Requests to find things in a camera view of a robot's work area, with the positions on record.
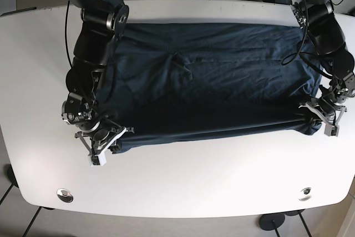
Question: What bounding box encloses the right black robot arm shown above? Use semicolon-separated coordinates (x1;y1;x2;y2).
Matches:
62;0;129;161

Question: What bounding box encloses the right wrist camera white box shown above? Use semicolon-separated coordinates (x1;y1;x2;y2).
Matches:
88;153;107;167

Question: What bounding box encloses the silver table grommet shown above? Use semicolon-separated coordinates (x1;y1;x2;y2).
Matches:
298;187;312;201
57;188;74;203

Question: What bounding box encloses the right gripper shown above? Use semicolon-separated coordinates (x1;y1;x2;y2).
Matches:
74;122;134;154

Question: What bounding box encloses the black table leg left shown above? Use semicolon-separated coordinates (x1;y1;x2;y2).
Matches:
0;164;19;205

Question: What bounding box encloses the left silver table grommet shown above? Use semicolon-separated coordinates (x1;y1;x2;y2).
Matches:
57;188;74;203

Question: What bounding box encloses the black round stand base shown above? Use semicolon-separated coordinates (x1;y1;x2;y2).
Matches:
258;213;285;231

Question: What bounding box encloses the right silver table grommet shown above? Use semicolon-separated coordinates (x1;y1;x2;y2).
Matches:
298;187;312;201

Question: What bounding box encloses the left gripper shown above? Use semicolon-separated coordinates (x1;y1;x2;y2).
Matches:
298;97;347;130

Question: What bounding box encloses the dark blue T-shirt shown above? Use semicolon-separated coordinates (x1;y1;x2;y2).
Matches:
96;24;321;152

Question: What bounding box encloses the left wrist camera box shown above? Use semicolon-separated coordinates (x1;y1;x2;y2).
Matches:
324;124;339;137

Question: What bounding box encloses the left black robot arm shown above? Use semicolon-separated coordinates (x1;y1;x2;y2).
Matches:
293;0;354;136

